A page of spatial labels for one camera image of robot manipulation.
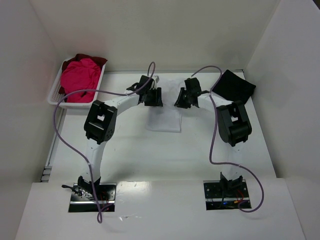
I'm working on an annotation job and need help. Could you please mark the white t shirt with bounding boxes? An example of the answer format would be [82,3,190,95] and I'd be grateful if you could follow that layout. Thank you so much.
[145,77,184,133]

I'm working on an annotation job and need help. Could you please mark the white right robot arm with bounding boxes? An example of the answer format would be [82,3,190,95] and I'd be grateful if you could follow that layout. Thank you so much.
[174,77,252,195]

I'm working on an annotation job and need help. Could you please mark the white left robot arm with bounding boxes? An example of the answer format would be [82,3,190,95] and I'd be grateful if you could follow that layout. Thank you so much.
[77,75,163,197]

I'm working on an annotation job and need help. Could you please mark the folded black t shirt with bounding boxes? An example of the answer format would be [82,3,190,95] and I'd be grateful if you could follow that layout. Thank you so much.
[212,70,256,104]

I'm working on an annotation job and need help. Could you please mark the dark red t shirt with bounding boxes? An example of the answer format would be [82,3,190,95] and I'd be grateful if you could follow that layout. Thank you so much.
[58,53,107,94]

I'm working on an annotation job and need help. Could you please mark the pink t shirt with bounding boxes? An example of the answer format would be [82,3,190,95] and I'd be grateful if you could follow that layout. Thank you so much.
[60,58,101,103]

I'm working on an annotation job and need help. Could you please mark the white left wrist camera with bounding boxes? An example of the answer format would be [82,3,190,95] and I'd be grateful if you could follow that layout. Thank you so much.
[151,75,160,89]

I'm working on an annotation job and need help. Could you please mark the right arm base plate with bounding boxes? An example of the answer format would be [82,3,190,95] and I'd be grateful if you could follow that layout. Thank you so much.
[203,180,252,211]

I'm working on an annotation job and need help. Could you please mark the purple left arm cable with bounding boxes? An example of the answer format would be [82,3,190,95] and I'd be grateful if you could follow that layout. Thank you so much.
[53,61,157,224]

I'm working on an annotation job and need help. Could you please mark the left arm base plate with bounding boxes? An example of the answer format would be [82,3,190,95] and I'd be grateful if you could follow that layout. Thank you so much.
[68,183,117,213]

